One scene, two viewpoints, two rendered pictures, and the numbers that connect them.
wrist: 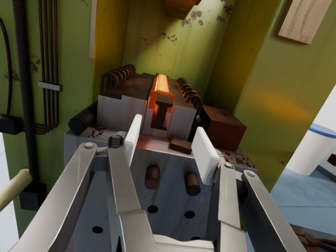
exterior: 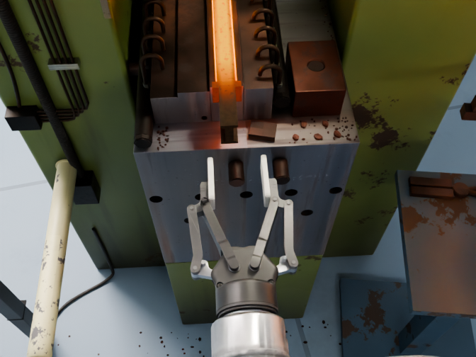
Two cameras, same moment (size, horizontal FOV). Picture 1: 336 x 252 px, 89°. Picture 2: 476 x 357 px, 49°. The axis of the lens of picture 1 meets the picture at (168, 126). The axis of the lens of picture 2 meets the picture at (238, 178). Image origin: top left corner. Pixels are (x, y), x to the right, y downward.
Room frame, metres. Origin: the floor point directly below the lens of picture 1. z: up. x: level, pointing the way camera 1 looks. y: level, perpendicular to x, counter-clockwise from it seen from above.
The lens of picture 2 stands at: (-0.24, -0.03, 1.61)
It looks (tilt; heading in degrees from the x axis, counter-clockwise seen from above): 57 degrees down; 4
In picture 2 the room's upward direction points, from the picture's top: straight up
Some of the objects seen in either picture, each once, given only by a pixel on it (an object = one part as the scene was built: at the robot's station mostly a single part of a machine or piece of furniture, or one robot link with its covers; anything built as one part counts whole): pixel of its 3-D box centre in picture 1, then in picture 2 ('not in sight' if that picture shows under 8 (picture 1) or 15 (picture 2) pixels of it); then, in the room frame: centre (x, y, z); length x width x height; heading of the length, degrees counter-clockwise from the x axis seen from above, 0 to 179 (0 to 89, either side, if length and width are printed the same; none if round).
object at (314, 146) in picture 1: (304, 147); not in sight; (2.35, -1.99, 0.33); 0.56 x 0.54 x 0.66; 17
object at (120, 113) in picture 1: (151, 93); (208, 20); (0.54, 0.08, 0.96); 0.42 x 0.20 x 0.09; 7
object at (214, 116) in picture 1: (216, 125); (313, 78); (0.42, -0.12, 0.95); 0.12 x 0.09 x 0.07; 7
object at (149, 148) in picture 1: (152, 162); (237, 108); (0.56, 0.02, 0.69); 0.56 x 0.38 x 0.45; 7
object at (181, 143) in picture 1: (181, 145); (263, 131); (0.31, -0.04, 0.92); 0.04 x 0.03 x 0.01; 84
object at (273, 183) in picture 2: (227, 169); (280, 195); (0.14, -0.06, 1.00); 0.05 x 0.03 x 0.01; 7
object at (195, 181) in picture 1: (191, 183); (280, 171); (0.27, -0.07, 0.87); 0.04 x 0.03 x 0.03; 7
